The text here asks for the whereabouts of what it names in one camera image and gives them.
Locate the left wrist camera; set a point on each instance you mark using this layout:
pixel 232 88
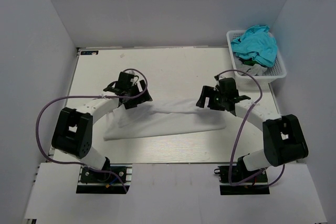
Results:
pixel 125 81

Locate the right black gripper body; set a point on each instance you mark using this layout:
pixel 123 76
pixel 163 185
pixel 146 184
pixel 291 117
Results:
pixel 216 92

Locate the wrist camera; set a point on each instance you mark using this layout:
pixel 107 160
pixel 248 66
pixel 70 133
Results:
pixel 125 81
pixel 227 87

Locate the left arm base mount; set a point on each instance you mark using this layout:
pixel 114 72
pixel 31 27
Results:
pixel 90 182

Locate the grey white cloth in basket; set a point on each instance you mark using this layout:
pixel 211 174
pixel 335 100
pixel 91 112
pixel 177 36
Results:
pixel 253 69

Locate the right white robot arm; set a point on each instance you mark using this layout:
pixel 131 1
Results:
pixel 283 138

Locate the blue label sticker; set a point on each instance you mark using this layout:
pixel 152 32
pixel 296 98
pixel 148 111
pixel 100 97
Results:
pixel 89 52

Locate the teal t-shirt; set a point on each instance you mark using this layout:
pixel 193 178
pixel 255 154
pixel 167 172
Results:
pixel 256 45

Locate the green cloth in basket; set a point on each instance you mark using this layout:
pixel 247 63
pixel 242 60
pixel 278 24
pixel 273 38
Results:
pixel 251 62

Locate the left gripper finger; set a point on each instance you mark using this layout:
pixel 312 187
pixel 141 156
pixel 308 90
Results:
pixel 144 86
pixel 133 103

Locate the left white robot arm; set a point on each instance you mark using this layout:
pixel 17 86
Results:
pixel 74 129

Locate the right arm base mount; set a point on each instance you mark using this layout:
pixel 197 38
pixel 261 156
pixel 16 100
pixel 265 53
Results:
pixel 257 185

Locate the white t-shirt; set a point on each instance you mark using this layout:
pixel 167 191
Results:
pixel 161 118

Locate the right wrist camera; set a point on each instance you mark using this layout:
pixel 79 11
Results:
pixel 227 87

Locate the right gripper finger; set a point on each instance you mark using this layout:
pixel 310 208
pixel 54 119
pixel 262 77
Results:
pixel 204 94
pixel 214 104

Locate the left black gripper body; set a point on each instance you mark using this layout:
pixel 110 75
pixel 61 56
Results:
pixel 133 91

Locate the white plastic basket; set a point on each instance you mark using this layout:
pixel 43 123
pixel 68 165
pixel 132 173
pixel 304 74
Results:
pixel 278 71

